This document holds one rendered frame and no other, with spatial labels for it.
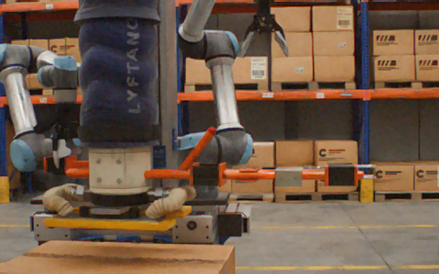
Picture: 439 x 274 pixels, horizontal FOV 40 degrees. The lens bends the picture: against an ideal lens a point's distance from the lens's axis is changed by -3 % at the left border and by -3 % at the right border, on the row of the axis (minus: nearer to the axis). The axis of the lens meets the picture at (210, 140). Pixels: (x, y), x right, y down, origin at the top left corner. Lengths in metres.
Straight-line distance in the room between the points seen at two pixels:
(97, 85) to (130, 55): 0.12
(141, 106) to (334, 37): 7.42
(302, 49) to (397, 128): 2.40
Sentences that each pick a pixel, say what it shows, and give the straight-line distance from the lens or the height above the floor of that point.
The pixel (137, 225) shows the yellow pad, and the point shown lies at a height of 1.07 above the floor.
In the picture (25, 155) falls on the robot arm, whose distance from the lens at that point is 2.22.
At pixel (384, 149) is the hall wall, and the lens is 10.33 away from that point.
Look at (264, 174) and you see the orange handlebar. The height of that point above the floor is 1.18.
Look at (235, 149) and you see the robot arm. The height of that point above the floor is 1.21.
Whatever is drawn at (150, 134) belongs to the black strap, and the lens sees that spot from 1.63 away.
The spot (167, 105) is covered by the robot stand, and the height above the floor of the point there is 1.37.
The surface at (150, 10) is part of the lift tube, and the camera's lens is 1.66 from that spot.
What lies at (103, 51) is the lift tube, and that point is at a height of 1.51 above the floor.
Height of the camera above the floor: 1.35
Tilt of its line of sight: 3 degrees down
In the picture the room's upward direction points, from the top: 1 degrees counter-clockwise
